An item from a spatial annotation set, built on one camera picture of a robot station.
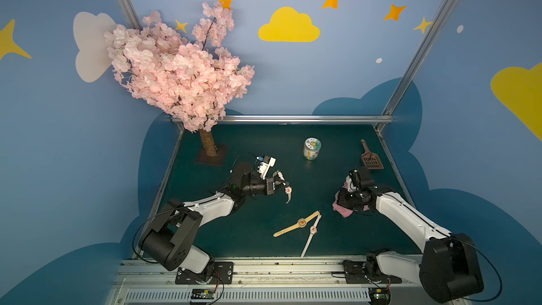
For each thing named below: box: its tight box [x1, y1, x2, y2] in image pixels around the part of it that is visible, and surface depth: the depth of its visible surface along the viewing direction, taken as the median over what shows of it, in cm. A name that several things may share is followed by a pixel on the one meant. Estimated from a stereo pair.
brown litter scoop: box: [360, 139, 384, 170], surface depth 110 cm
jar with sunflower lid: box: [302, 136, 322, 161], surface depth 106 cm
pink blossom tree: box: [103, 1, 256, 157], surface depth 69 cm
